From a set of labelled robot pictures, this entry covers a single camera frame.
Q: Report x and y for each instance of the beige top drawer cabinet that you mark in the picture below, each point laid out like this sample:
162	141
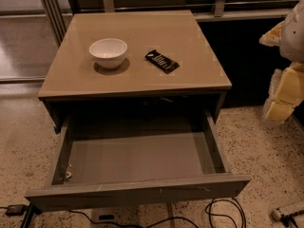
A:
174	34

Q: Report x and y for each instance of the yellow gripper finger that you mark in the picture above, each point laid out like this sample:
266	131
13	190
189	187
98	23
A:
286	93
272	37

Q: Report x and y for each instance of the open grey top drawer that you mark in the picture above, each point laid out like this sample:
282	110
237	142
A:
114	161

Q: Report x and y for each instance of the white ceramic bowl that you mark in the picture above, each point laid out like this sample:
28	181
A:
108	53

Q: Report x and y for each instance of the white power strip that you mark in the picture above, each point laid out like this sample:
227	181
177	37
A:
293	209

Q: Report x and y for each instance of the black power adapter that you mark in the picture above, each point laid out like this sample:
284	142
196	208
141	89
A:
16	210

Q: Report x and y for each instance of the metal railing frame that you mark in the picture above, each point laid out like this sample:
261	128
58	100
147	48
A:
204	10

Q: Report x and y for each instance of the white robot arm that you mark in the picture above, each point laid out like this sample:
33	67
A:
291	44

